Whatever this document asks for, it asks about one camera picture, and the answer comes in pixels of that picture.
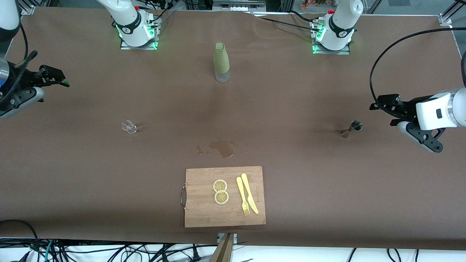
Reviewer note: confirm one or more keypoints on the liquid spill puddle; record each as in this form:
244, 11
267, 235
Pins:
222, 148

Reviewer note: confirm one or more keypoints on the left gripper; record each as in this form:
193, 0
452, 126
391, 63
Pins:
405, 107

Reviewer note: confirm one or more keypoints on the lemon slice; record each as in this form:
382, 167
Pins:
221, 197
220, 185

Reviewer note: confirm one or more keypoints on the yellow plastic knife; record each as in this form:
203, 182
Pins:
247, 189

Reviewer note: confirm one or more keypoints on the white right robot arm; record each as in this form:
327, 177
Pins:
127, 22

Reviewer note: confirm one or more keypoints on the small clear glass measuring cup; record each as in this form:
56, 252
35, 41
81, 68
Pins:
131, 128

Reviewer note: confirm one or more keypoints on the brown table cover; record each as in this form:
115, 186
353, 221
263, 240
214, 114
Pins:
109, 182

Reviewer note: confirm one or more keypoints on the wooden camera post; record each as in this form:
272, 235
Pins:
222, 251

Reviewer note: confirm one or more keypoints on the yellow plastic fork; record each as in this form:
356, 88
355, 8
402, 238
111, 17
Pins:
241, 193

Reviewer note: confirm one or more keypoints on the green sleeved glass bottle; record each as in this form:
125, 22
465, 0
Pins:
221, 62

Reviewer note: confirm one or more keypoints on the grey power strip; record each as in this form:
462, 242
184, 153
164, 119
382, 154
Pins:
238, 5

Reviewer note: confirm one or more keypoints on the aluminium corner bracket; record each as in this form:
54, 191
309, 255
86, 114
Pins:
28, 10

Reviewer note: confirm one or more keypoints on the wooden cutting board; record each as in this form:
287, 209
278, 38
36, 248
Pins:
204, 214

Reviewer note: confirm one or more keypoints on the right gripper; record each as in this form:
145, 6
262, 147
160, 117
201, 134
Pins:
22, 79

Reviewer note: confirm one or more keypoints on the steel double cone jigger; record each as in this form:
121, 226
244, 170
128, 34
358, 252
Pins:
356, 126

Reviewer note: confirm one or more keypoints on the aluminium frame profile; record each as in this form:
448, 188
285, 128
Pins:
446, 19

